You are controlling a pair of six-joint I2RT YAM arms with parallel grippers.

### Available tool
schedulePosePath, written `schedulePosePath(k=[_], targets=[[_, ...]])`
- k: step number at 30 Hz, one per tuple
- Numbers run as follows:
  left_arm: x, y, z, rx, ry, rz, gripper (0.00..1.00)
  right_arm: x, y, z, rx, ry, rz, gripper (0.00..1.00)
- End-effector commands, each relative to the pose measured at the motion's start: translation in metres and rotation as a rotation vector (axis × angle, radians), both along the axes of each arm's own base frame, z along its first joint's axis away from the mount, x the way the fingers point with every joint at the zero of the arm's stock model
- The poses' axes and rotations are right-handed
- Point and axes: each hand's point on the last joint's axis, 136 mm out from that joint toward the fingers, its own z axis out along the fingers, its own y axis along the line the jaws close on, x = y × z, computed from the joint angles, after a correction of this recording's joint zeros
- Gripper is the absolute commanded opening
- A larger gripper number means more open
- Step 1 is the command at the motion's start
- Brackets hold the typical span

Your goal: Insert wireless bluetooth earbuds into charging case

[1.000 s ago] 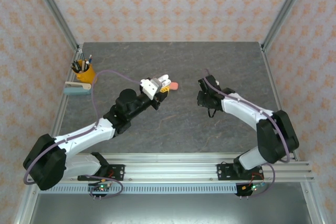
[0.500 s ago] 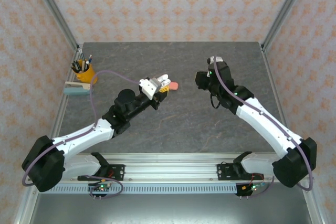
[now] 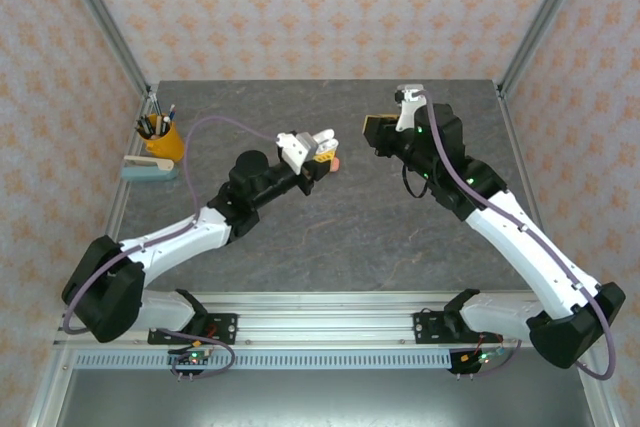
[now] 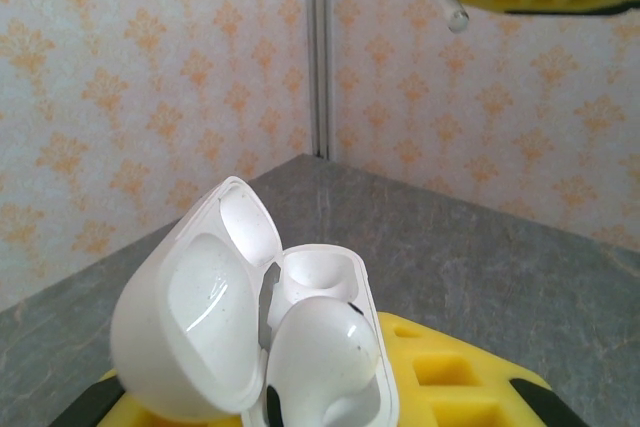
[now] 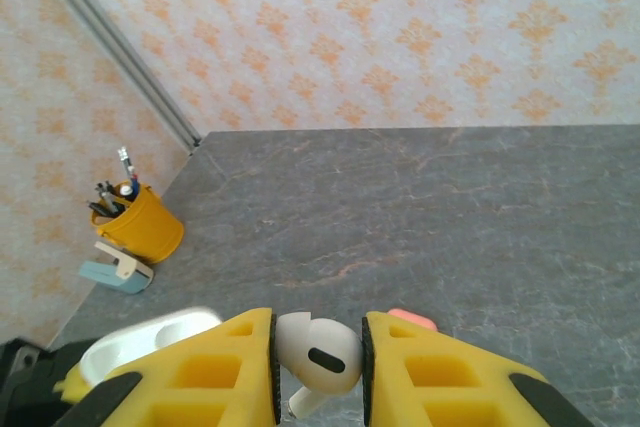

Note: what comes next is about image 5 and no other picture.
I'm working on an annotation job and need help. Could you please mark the white earbud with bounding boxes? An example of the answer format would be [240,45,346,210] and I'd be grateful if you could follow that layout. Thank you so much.
[274,310,365,419]

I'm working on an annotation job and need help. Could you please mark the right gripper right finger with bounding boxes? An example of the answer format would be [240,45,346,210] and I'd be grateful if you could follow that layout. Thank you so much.
[359,310,596,427]

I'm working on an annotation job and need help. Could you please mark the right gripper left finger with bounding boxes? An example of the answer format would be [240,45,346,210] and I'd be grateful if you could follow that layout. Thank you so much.
[49,306,282,427]

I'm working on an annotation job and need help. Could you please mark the black pen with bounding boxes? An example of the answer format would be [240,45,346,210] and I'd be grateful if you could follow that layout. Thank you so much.
[87,199,122,219]

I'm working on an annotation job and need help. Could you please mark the grey metal pen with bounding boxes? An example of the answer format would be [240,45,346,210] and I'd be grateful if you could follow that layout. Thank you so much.
[116,146,139,183]

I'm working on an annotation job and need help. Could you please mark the yellow pen cup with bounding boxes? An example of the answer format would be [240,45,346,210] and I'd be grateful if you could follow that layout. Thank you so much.
[89,180,185,265]

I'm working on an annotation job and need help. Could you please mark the blue and beige stapler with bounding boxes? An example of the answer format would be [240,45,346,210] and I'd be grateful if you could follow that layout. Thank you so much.
[78,240,155,295]

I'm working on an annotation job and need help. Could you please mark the aluminium frame post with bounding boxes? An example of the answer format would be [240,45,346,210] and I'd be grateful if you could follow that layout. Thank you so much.
[22,0,204,156]

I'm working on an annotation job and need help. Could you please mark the pink earbud charging case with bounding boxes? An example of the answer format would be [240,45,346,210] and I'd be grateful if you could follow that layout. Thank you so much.
[387,307,440,334]

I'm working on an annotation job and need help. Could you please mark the white earbud charging case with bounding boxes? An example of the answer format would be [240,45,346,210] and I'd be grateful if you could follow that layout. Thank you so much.
[79,306,224,388]

